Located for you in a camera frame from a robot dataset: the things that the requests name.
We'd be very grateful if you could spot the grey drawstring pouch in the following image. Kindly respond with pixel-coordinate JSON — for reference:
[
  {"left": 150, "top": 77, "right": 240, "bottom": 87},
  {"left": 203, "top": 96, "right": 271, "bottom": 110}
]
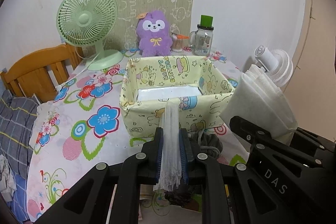
[{"left": 189, "top": 130, "right": 223, "bottom": 159}]

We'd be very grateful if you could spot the white standing fan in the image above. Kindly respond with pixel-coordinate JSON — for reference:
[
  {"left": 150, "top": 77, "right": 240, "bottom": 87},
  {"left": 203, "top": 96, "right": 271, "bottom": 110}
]
[{"left": 254, "top": 45, "right": 294, "bottom": 88}]

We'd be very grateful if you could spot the white mesh cloth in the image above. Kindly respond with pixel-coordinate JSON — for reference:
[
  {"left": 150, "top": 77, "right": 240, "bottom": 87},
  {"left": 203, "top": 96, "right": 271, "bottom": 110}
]
[{"left": 153, "top": 101, "right": 182, "bottom": 192}]

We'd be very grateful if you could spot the cotton swab container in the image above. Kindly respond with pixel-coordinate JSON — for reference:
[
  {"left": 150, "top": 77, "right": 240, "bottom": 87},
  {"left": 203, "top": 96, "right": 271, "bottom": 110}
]
[{"left": 171, "top": 36, "right": 183, "bottom": 52}]

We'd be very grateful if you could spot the purple plush toy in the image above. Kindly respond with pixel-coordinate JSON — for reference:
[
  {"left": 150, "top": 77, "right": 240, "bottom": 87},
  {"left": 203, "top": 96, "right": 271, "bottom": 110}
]
[{"left": 136, "top": 10, "right": 173, "bottom": 57}]

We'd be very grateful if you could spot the glass mason jar mug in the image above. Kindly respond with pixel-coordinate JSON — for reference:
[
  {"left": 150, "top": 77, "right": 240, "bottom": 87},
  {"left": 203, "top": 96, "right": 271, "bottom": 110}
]
[{"left": 189, "top": 24, "right": 214, "bottom": 56}]

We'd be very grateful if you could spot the floral tablecloth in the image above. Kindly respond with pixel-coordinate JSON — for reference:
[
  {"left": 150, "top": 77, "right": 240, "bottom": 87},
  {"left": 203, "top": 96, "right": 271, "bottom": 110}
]
[{"left": 27, "top": 50, "right": 248, "bottom": 221}]

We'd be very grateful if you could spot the white fan power cable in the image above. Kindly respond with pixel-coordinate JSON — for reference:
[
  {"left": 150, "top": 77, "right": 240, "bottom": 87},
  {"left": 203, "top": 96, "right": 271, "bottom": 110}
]
[{"left": 54, "top": 51, "right": 100, "bottom": 93}]

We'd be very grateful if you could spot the wooden chair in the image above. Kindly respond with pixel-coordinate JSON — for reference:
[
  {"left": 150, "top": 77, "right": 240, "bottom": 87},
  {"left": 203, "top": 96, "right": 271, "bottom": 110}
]
[{"left": 1, "top": 44, "right": 83, "bottom": 102}]

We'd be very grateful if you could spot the grey plaid bedding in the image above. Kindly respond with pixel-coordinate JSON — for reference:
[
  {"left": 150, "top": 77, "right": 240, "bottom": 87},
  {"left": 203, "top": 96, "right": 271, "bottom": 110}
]
[{"left": 1, "top": 90, "right": 38, "bottom": 223}]

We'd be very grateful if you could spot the yellow cartoon fabric storage box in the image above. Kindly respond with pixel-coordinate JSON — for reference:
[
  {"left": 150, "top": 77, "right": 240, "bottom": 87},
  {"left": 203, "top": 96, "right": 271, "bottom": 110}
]
[{"left": 120, "top": 56, "right": 234, "bottom": 138}]

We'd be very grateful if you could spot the green desk fan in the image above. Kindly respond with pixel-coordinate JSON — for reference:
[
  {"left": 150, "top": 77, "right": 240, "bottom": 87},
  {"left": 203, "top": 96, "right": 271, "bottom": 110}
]
[{"left": 56, "top": 0, "right": 123, "bottom": 71}]

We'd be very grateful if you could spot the green cup on jar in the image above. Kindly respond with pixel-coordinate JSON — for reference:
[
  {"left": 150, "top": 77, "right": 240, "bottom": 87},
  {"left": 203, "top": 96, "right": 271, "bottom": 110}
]
[{"left": 200, "top": 15, "right": 213, "bottom": 28}]

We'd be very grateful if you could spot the patterned cardboard backboard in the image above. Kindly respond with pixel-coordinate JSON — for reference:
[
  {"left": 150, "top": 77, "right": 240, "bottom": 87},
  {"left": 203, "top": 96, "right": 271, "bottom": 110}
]
[{"left": 104, "top": 0, "right": 193, "bottom": 50}]

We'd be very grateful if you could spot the beige door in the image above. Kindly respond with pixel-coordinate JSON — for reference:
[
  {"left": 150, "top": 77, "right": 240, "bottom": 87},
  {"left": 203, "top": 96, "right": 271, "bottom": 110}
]
[{"left": 283, "top": 0, "right": 335, "bottom": 141}]

